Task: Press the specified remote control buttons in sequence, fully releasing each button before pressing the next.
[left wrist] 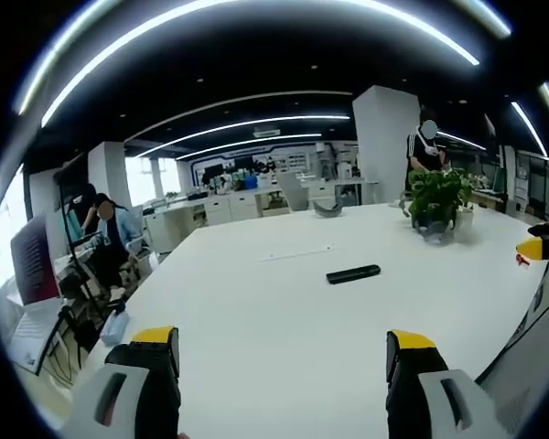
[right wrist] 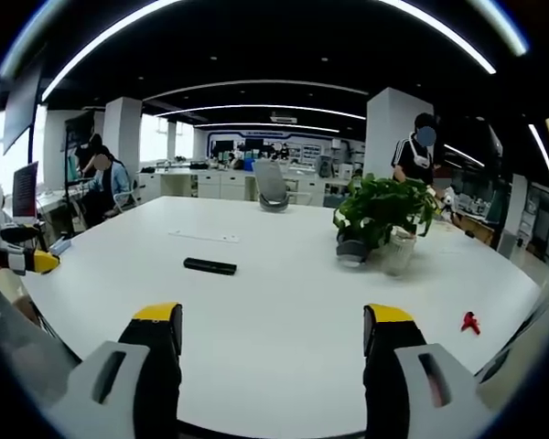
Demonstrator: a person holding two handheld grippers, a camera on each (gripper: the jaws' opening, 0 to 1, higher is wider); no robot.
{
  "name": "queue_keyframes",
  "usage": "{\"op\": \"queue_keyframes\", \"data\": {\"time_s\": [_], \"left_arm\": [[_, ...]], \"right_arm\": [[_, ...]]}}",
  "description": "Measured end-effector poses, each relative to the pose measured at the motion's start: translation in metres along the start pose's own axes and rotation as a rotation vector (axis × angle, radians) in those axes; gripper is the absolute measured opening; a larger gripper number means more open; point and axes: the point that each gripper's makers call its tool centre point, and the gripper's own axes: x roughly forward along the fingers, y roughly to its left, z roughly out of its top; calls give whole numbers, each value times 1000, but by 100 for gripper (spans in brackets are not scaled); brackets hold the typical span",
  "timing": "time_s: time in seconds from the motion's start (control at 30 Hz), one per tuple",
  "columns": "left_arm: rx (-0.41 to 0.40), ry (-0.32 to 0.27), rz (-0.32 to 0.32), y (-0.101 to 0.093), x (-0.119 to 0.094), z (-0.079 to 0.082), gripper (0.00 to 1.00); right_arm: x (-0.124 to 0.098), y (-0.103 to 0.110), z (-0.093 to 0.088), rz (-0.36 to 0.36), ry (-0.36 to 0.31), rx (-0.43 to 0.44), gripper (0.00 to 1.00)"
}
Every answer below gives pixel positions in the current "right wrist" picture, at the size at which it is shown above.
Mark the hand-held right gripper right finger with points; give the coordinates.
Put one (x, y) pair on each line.
(393, 366)

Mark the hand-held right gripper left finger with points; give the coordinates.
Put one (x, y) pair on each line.
(137, 366)

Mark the black remote control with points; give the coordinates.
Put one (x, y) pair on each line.
(210, 266)

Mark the small blue tray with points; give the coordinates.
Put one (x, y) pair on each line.
(60, 247)

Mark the computer monitor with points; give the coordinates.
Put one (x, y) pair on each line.
(25, 189)

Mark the small red clamp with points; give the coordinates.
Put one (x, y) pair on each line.
(470, 322)

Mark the white office chair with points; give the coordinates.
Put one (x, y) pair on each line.
(125, 199)

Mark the white ribbed plant pot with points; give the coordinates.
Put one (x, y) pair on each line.
(399, 250)

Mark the grey round speaker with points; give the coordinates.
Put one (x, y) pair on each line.
(353, 250)

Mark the white flat strip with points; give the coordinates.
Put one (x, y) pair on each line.
(204, 235)

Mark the green potted plant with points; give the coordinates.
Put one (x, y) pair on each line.
(384, 208)

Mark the white cabinet row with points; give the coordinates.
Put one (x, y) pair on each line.
(238, 183)

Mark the grey office chair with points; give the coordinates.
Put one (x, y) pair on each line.
(271, 187)

